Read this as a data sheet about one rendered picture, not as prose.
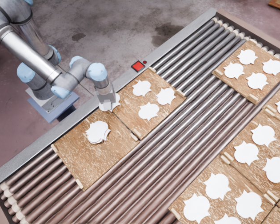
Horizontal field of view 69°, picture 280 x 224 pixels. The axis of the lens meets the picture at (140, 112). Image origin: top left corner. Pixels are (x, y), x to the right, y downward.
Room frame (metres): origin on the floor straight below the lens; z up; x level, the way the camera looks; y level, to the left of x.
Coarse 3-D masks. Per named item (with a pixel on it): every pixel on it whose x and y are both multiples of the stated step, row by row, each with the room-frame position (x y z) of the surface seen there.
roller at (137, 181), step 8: (232, 88) 0.66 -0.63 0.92; (224, 96) 0.61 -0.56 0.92; (216, 104) 0.56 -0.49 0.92; (208, 112) 0.51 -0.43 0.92; (200, 120) 0.46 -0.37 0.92; (192, 128) 0.42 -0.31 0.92; (184, 136) 0.37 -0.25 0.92; (176, 144) 0.33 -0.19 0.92; (168, 152) 0.29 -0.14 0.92; (160, 160) 0.25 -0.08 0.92; (152, 168) 0.21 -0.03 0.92; (144, 176) 0.17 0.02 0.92; (128, 184) 0.14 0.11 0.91; (136, 184) 0.14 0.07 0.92; (120, 192) 0.11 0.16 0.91; (128, 192) 0.10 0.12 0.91; (112, 200) 0.07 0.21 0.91; (120, 200) 0.07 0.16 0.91; (104, 208) 0.04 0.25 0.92; (112, 208) 0.03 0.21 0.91; (96, 216) 0.00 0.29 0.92; (104, 216) 0.00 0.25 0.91
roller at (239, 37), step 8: (232, 40) 1.07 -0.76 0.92; (224, 48) 1.01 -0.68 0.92; (216, 56) 0.94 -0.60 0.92; (208, 64) 0.88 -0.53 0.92; (200, 72) 0.82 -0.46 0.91; (192, 80) 0.77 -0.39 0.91; (176, 88) 0.72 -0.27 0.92; (184, 88) 0.72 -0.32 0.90; (64, 184) 0.19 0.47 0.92; (72, 184) 0.18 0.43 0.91; (56, 192) 0.15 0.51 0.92; (64, 192) 0.14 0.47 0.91; (48, 200) 0.11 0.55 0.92; (40, 208) 0.08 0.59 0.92; (32, 216) 0.04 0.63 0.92
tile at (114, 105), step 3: (117, 96) 0.61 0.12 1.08; (117, 99) 0.60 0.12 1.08; (117, 102) 0.58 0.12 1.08; (99, 105) 0.57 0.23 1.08; (102, 105) 0.57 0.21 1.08; (114, 105) 0.56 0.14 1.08; (117, 105) 0.56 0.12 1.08; (102, 108) 0.55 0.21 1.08; (105, 111) 0.53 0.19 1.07; (111, 111) 0.52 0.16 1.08
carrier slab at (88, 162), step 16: (96, 112) 0.60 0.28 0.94; (80, 128) 0.50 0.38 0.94; (112, 128) 0.48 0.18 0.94; (64, 144) 0.41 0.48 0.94; (80, 144) 0.40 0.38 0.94; (96, 144) 0.39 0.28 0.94; (112, 144) 0.38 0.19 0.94; (128, 144) 0.36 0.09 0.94; (64, 160) 0.32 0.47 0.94; (80, 160) 0.30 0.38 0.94; (96, 160) 0.29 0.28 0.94; (112, 160) 0.28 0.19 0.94; (80, 176) 0.21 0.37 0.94; (96, 176) 0.20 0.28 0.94
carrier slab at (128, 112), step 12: (144, 72) 0.87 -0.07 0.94; (132, 84) 0.78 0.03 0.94; (156, 84) 0.76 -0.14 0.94; (168, 84) 0.74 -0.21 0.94; (120, 96) 0.70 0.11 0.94; (132, 96) 0.69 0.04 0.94; (144, 96) 0.68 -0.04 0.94; (180, 96) 0.64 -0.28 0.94; (120, 108) 0.61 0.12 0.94; (132, 108) 0.60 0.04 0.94; (168, 108) 0.57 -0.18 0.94; (132, 120) 0.51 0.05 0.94; (144, 120) 0.50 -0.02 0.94; (156, 120) 0.49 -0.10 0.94; (144, 132) 0.43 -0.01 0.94
